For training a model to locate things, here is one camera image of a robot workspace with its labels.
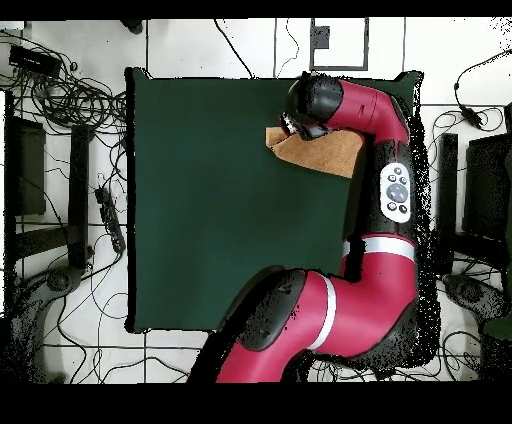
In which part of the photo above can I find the grey square floor frame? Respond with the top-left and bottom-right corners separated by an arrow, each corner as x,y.
308,17 -> 370,72

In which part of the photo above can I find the dark green table cloth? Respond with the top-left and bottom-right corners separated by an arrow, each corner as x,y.
124,66 -> 424,335

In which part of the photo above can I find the black power strip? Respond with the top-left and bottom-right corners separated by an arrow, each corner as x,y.
94,186 -> 128,255

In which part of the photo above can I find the black cable tangle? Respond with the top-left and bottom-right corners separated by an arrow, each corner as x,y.
0,31 -> 129,137

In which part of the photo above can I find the dark stand foot with knob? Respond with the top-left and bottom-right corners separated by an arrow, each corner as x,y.
9,265 -> 85,383
441,273 -> 507,321

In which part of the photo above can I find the tan terry towel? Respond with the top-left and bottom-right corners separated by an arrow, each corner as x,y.
264,125 -> 367,180

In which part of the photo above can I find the black electronics box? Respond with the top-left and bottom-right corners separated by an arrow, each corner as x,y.
8,44 -> 64,78

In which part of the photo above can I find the black power adapter with cable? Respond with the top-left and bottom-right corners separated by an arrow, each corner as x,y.
452,48 -> 512,131

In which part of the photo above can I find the dark flat panel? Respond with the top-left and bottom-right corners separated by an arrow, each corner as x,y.
463,133 -> 512,241
14,117 -> 48,217

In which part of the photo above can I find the dark grey square plate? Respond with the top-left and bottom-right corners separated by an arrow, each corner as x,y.
311,25 -> 332,50

